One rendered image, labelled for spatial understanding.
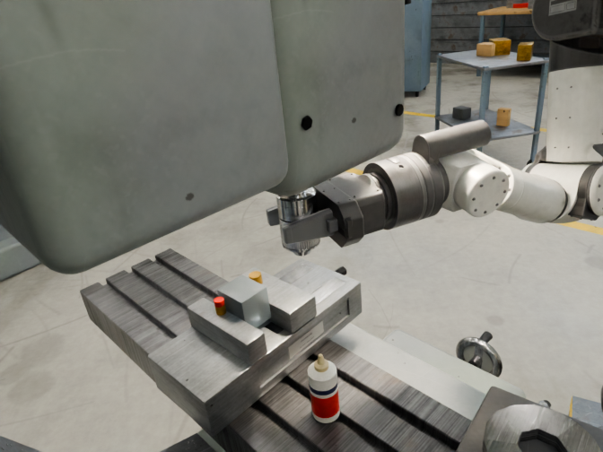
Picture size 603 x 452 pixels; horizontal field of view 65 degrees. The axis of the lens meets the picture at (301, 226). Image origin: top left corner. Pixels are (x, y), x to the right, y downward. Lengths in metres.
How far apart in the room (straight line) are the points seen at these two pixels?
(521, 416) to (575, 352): 1.88
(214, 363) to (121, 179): 0.49
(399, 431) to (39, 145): 0.58
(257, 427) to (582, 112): 0.68
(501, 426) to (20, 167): 0.41
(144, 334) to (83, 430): 1.29
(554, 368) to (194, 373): 1.75
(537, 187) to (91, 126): 0.62
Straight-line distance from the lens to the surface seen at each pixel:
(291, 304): 0.75
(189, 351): 0.77
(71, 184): 0.28
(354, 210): 0.53
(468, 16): 8.80
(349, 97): 0.44
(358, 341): 0.97
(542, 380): 2.19
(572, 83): 0.86
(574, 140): 0.86
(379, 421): 0.73
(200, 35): 0.31
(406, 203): 0.58
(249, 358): 0.71
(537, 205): 0.77
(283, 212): 0.54
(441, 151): 0.61
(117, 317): 1.03
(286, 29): 0.38
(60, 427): 2.27
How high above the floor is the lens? 1.48
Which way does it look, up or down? 27 degrees down
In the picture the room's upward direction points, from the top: 6 degrees counter-clockwise
